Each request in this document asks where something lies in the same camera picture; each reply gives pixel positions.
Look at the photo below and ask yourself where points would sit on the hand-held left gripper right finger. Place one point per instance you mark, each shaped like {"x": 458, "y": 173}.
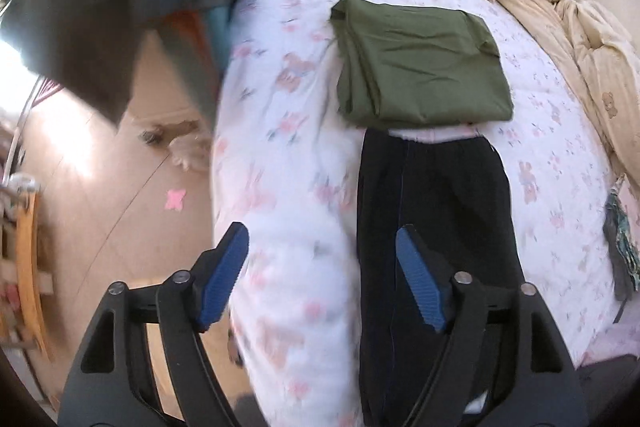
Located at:
{"x": 419, "y": 279}

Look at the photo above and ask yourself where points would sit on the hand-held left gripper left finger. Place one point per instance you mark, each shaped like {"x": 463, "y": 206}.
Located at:
{"x": 222, "y": 274}

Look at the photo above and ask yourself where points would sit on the black pants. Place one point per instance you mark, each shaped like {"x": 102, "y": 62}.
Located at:
{"x": 430, "y": 227}

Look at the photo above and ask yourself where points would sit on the pink paper scrap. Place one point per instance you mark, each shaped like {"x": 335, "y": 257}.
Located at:
{"x": 175, "y": 199}

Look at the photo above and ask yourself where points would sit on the light fluffy slippers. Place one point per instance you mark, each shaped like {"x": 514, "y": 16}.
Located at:
{"x": 185, "y": 142}

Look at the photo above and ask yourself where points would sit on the pink white garment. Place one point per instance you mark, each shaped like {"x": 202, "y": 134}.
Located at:
{"x": 432, "y": 135}

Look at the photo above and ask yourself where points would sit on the floral white bed sheet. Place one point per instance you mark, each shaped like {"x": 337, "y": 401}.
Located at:
{"x": 300, "y": 147}

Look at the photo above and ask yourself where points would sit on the wooden furniture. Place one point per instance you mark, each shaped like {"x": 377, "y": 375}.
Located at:
{"x": 25, "y": 257}

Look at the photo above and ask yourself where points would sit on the dark patterned cloth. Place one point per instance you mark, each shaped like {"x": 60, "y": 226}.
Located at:
{"x": 621, "y": 242}

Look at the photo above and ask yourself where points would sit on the folded olive green garment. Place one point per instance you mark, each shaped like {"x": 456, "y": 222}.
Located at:
{"x": 420, "y": 67}

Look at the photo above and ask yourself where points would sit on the cream bear print quilt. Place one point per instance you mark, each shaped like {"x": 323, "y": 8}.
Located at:
{"x": 550, "y": 7}

